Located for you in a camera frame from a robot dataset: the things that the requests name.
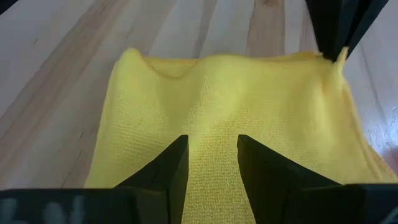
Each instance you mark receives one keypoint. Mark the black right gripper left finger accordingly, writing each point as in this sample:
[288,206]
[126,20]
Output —
[140,202]

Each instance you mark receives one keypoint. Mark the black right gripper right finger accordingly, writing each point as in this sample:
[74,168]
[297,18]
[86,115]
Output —
[295,202]

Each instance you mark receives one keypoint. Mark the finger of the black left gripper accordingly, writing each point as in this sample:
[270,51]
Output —
[326,28]
[363,21]

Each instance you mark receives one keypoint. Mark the yellow microfiber towel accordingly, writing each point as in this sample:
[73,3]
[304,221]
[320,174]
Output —
[233,109]

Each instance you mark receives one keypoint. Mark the black aluminium table frame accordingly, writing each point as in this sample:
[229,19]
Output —
[4,3]

